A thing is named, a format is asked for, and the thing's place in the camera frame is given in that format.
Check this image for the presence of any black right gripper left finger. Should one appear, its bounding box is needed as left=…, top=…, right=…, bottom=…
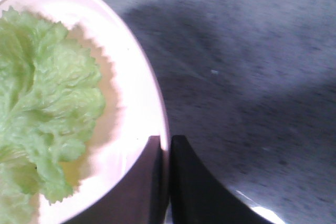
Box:
left=67, top=136, right=161, bottom=224

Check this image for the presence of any green lettuce leaf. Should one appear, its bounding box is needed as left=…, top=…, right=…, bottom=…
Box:
left=1, top=8, right=105, bottom=223

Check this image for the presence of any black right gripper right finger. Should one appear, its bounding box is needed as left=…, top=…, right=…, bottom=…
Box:
left=170, top=135, right=269, bottom=224

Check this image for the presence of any grey stone countertop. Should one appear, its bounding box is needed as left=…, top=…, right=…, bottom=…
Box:
left=104, top=0, right=335, bottom=223

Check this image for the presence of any pink round plate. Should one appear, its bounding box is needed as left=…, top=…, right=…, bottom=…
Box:
left=1, top=0, right=170, bottom=223

